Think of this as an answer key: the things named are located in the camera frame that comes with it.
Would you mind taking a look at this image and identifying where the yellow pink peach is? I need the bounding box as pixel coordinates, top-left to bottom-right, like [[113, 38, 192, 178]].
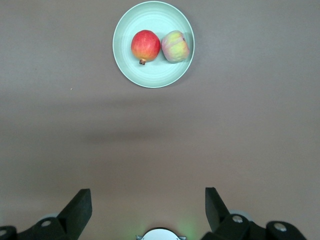
[[160, 29, 191, 64]]

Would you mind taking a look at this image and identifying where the pale green round plate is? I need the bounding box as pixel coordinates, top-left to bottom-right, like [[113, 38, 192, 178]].
[[112, 0, 196, 89]]

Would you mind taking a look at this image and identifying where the red pomegranate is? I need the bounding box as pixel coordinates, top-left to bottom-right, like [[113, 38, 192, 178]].
[[130, 29, 161, 67]]

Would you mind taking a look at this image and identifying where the brown table cloth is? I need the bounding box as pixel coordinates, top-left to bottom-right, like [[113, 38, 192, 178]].
[[0, 0, 320, 240]]

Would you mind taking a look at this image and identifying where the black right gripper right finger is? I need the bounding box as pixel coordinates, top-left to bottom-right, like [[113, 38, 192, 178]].
[[200, 186, 308, 240]]

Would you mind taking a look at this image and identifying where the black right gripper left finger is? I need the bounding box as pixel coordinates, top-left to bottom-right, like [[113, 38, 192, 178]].
[[0, 188, 93, 240]]

